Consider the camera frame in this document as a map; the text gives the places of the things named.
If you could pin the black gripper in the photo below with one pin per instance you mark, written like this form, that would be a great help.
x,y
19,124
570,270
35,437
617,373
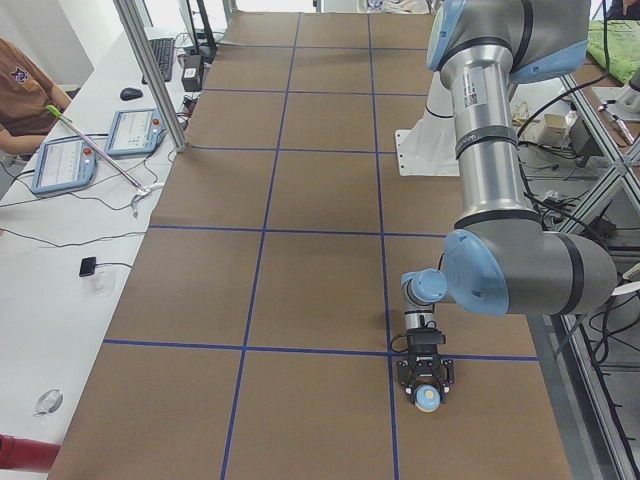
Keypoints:
x,y
425,369

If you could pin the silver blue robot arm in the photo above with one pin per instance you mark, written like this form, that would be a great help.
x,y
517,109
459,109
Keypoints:
x,y
498,259

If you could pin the brown table mat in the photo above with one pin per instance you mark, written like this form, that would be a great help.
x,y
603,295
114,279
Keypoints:
x,y
252,338

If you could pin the cardboard box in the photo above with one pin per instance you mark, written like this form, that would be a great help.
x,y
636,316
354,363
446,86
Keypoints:
x,y
553,129

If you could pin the silver reacher grabber stick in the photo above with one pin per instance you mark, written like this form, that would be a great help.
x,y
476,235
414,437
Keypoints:
x,y
141,191

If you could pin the clear plastic bag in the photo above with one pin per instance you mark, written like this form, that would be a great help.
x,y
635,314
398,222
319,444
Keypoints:
x,y
100,284

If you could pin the small black square device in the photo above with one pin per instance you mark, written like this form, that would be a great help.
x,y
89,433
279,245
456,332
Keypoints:
x,y
87,266

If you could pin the far blue teach pendant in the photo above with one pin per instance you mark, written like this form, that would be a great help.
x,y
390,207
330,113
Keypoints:
x,y
135,132

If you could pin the blue teach pendant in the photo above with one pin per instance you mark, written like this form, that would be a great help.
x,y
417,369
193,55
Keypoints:
x,y
63,165
135,132

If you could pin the clear tape roll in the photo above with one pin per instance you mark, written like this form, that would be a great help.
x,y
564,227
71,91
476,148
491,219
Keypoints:
x,y
48,403

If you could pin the black power adapter box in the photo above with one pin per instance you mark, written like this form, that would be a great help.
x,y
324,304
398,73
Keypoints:
x,y
192,73

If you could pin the green cloth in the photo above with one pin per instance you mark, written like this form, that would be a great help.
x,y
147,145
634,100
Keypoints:
x,y
623,46

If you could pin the black computer mouse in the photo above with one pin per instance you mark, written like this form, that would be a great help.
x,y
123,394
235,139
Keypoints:
x,y
130,93

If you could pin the near blue teach pendant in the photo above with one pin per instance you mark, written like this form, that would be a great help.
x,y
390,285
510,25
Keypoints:
x,y
63,165

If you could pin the black keyboard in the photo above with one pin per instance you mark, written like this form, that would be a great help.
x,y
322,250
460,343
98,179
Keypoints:
x,y
163,51

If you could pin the red cylinder object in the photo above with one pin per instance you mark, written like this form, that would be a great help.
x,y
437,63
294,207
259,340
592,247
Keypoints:
x,y
21,454

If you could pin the person in brown shirt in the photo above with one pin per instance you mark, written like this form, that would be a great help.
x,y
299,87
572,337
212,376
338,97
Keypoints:
x,y
26,92

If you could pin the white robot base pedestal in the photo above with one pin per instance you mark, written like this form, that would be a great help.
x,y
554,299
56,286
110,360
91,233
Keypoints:
x,y
428,149

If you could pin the aluminium frame post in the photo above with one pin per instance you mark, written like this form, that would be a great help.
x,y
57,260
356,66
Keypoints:
x,y
135,31

